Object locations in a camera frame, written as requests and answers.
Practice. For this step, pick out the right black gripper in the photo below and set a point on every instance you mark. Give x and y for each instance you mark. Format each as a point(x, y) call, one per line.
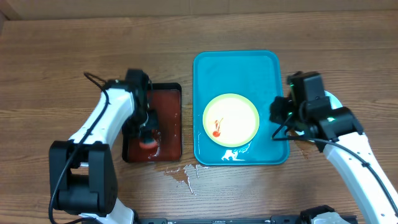
point(280, 107)

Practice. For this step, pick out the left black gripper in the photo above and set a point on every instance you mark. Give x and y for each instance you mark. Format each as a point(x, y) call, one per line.
point(155, 123)

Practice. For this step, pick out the orange and green sponge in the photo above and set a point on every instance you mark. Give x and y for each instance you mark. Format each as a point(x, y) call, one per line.
point(148, 143)

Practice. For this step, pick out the light blue plate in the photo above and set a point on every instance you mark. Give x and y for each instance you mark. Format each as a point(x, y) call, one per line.
point(335, 103)

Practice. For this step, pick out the yellow plate with ketchup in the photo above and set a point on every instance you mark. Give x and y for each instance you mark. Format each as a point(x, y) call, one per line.
point(230, 120)

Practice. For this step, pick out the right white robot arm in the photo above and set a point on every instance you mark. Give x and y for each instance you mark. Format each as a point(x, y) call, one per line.
point(341, 138)

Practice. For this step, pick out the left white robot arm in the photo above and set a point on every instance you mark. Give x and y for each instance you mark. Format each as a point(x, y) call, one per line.
point(83, 180)

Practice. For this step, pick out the black tray with red water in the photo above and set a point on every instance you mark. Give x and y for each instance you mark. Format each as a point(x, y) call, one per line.
point(165, 98)

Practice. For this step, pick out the teal plastic tray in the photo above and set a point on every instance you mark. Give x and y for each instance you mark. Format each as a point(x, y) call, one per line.
point(253, 74)

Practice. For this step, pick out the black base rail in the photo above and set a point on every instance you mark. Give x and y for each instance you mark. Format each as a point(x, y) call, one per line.
point(275, 219)

